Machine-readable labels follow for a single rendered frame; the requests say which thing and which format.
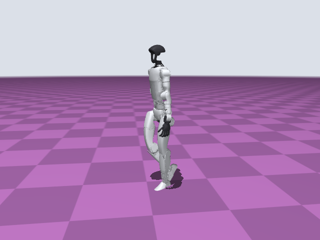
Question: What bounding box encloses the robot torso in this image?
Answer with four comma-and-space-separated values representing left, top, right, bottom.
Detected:
149, 64, 168, 121

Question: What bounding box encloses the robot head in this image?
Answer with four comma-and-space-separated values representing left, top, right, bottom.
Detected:
148, 45, 165, 68

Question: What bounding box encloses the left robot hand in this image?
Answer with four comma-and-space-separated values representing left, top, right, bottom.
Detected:
158, 115, 171, 138

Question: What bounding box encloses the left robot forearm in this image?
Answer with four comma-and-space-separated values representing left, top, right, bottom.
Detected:
163, 92, 172, 121

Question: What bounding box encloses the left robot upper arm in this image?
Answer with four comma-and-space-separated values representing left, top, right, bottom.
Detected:
159, 68, 171, 100

